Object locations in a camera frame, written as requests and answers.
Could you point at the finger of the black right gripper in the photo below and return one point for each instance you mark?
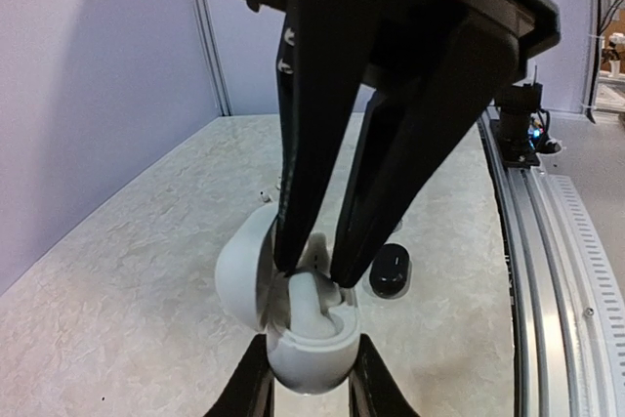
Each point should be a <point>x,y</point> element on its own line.
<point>407,134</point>

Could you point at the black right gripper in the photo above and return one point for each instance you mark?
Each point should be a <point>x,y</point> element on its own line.
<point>330,48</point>

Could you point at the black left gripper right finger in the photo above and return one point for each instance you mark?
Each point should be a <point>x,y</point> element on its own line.
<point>372,388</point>

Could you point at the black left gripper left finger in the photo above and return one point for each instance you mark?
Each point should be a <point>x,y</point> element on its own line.
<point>249,391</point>

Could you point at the white clip earbud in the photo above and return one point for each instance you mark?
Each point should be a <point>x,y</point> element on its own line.
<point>315,256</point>
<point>311,296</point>

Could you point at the white earbud charging case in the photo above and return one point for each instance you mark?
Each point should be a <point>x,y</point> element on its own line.
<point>252,290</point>

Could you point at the black earbud charging case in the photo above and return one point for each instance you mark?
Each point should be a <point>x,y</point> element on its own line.
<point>390,271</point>

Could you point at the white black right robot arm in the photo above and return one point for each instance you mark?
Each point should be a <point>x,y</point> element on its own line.
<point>525,114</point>

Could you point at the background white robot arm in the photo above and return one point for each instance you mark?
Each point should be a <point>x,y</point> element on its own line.
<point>613,54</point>

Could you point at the left aluminium frame post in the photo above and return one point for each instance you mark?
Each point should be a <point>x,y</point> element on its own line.
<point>210,51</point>

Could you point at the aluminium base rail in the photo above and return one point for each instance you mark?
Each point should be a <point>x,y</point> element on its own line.
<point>568,312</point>

